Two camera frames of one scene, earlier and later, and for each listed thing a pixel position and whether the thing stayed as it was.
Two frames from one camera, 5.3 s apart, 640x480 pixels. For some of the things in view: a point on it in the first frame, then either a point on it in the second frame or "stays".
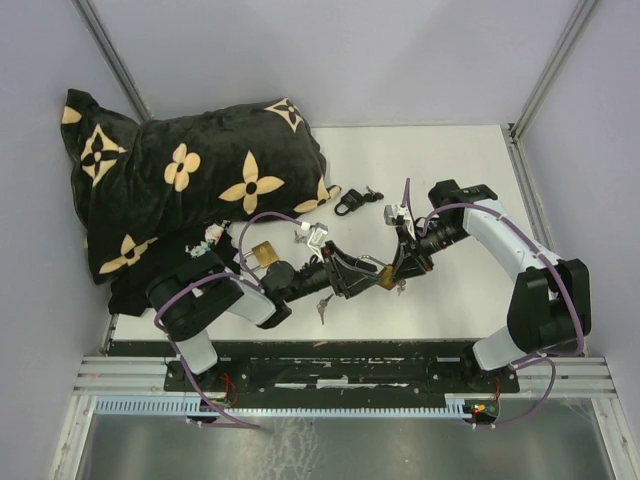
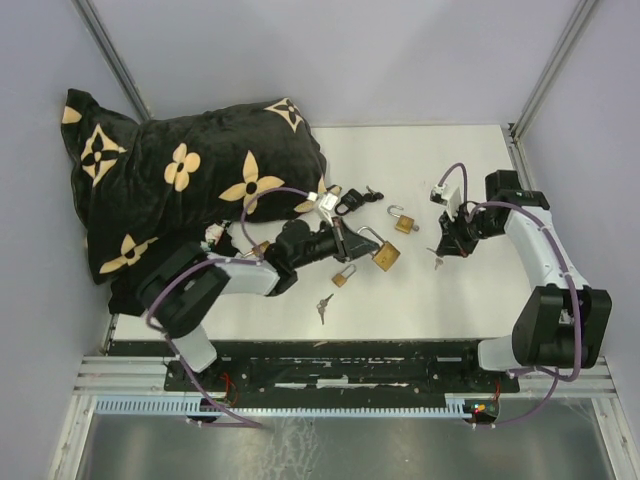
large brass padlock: (264, 253) stays
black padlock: (353, 201) stays
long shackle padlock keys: (401, 283) to (437, 259)
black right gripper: (406, 266) to (452, 243)
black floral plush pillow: (137, 183) stays
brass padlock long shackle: (387, 277) to (385, 255)
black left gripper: (346, 277) to (349, 244)
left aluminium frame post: (122, 74) stays
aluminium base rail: (575, 377) stays
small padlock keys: (321, 307) stays
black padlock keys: (372, 196) stays
